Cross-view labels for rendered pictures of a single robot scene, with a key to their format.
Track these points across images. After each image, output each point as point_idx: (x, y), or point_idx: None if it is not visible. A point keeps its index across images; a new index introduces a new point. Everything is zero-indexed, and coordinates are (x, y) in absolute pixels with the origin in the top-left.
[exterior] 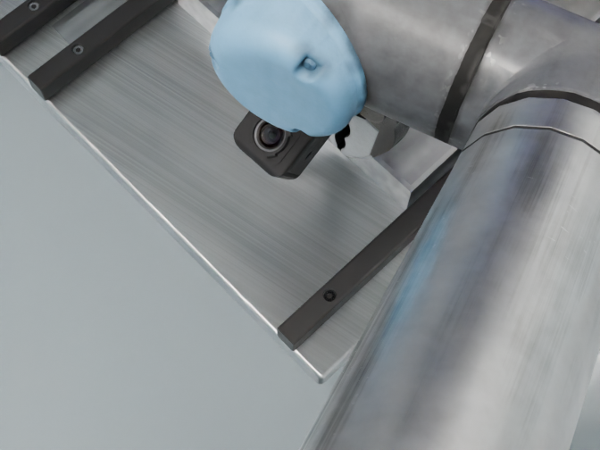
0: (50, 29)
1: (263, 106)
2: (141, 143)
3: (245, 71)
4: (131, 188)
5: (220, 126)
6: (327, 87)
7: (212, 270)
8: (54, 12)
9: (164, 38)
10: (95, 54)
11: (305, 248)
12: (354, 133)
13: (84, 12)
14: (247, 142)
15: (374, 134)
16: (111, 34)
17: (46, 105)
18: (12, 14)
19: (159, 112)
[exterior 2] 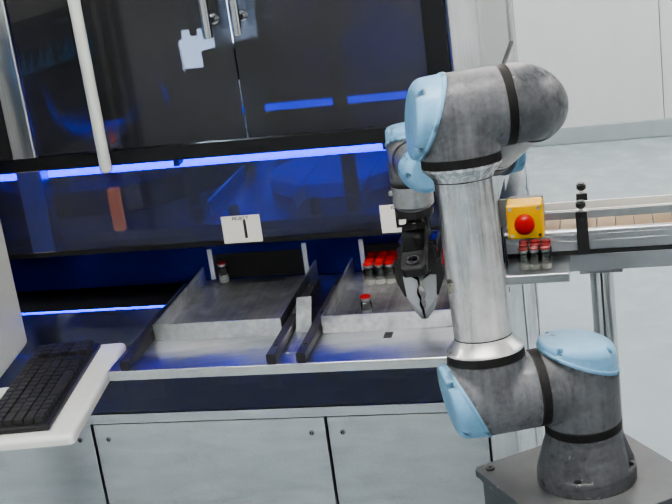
0: (284, 354)
1: (425, 182)
2: (352, 354)
3: (418, 169)
4: (362, 361)
5: (374, 341)
6: None
7: (413, 359)
8: (282, 347)
9: (328, 339)
10: (311, 345)
11: (437, 343)
12: (427, 290)
13: (292, 346)
14: (407, 266)
15: (435, 278)
16: (312, 337)
17: (306, 366)
18: (271, 348)
19: (349, 348)
